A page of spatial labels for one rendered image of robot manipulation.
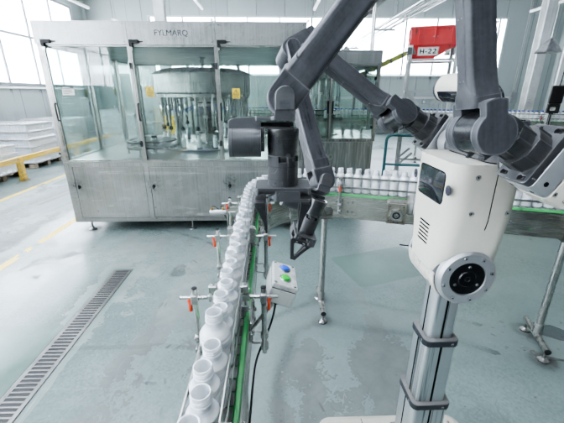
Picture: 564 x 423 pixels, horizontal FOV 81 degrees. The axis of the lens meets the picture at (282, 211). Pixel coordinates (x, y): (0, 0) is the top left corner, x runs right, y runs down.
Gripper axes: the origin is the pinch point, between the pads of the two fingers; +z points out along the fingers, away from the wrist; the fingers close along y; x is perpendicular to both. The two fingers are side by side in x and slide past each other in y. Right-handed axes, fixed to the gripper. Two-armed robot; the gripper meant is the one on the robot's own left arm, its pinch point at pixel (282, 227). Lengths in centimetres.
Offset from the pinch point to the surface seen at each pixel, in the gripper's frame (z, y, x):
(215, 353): 24.6, -13.7, -7.3
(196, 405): 24.5, -14.8, -19.3
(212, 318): 20.7, -15.0, -1.1
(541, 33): -171, 664, 850
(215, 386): 27.5, -13.0, -12.6
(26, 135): 66, -557, 708
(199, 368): 25.2, -16.3, -10.4
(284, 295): 32.3, 1.2, 24.5
